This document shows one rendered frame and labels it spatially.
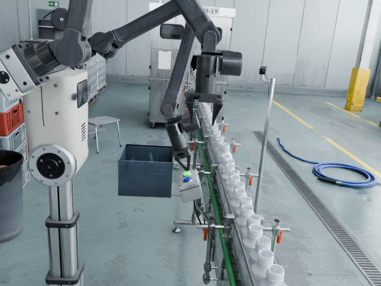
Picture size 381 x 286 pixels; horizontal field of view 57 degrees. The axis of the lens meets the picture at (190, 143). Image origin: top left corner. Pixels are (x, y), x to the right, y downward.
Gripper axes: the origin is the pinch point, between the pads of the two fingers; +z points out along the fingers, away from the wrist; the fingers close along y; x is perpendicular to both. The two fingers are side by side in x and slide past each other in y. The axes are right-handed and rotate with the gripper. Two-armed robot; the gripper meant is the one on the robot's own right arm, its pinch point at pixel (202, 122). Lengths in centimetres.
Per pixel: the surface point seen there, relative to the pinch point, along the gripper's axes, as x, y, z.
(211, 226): -6.7, 4.6, 31.1
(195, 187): 19.0, 0.9, 29.7
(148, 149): 115, -23, 47
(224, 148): 42.7, 14.3, 21.3
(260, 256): -32.3, 13.2, 23.9
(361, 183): 292, 230, 135
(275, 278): -39.1, 15.1, 24.8
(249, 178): 38, 26, 33
